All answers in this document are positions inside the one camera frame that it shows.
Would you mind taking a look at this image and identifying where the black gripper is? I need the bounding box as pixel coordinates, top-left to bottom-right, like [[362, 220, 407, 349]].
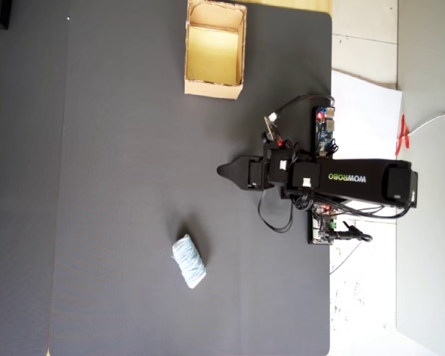
[[216, 143, 295, 191]]

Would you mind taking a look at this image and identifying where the light blue yarn-wrapped block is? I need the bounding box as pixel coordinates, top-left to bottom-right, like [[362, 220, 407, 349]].
[[170, 233, 208, 291]]

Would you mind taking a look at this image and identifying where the open cardboard box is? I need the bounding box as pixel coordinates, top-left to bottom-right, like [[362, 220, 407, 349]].
[[183, 0, 248, 100]]

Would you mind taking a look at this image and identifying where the blue circuit board in holder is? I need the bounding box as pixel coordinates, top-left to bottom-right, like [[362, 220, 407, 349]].
[[311, 105, 339, 159]]

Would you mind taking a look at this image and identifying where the green circuit board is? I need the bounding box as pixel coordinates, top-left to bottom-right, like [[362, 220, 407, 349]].
[[306, 203, 338, 246]]

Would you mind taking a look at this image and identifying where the large grey table mat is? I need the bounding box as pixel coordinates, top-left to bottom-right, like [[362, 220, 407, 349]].
[[46, 0, 334, 356]]

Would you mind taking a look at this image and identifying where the white paper sheet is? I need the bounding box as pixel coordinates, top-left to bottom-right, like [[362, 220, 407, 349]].
[[329, 69, 404, 356]]

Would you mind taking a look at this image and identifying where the black looped servo cable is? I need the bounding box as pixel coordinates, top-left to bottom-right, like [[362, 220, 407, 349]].
[[257, 188, 294, 234]]

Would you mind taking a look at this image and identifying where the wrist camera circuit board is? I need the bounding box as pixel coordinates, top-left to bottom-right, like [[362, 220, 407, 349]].
[[263, 113, 284, 146]]

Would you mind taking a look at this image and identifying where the black camera USB cable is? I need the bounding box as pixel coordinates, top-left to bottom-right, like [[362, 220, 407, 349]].
[[274, 93, 337, 120]]

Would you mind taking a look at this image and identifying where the black power plug cable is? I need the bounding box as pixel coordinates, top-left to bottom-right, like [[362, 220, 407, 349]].
[[329, 220, 374, 244]]

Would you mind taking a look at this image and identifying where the black servo cable bundle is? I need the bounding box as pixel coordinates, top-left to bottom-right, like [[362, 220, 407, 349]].
[[310, 199, 413, 220]]

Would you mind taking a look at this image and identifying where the white string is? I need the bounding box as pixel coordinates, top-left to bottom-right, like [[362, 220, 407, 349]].
[[398, 110, 445, 144]]

